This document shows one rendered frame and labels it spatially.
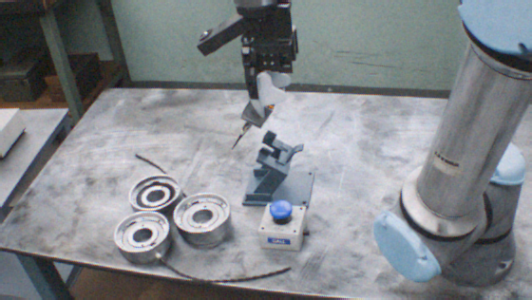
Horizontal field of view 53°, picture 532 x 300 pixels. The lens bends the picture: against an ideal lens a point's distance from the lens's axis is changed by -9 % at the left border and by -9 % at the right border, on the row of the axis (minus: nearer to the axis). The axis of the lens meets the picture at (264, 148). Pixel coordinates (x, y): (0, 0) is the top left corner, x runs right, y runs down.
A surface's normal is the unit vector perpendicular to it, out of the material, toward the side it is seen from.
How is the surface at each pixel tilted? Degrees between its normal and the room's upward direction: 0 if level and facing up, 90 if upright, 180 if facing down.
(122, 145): 0
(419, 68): 90
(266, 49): 90
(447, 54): 90
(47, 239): 0
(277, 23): 90
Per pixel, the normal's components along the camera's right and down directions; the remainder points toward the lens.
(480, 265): -0.16, 0.35
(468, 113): -0.81, 0.42
